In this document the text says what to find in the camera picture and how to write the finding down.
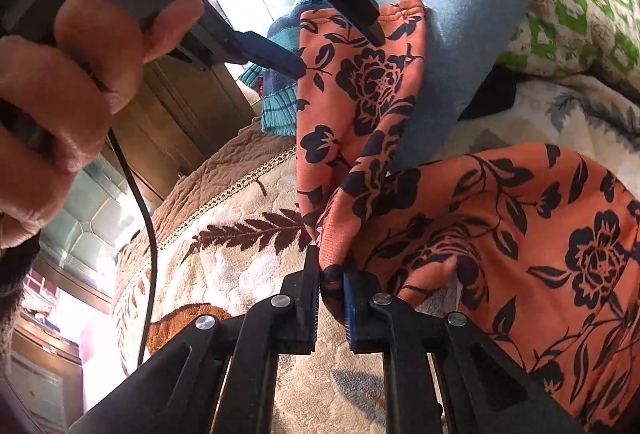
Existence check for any brown wooden cabinet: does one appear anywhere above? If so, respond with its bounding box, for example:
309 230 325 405
97 59 256 210

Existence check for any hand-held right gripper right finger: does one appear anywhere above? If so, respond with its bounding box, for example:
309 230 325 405
342 271 586 434

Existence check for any black cable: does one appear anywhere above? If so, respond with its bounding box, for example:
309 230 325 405
106 134 157 357

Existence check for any teal striped knit garment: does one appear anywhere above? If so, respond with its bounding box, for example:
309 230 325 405
239 0 393 137

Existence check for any orange floral garment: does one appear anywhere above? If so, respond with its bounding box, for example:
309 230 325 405
295 0 640 430

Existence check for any black cloth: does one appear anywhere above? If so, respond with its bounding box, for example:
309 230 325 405
457 64 523 122

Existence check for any brown quilted bedspread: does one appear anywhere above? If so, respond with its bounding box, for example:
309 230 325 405
115 121 298 295

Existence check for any green patterned pillow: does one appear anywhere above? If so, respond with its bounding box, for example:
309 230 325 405
492 0 640 85

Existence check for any person's left hand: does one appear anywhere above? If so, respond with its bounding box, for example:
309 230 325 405
0 0 204 251

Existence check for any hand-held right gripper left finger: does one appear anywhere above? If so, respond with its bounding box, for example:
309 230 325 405
67 244 321 434

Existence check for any leaf print fleece blanket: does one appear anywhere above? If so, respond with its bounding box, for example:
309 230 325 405
112 74 640 434

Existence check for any person's left forearm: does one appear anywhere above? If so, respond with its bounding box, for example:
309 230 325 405
0 234 43 365

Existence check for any light blue garment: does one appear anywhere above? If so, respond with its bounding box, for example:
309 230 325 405
372 0 556 172

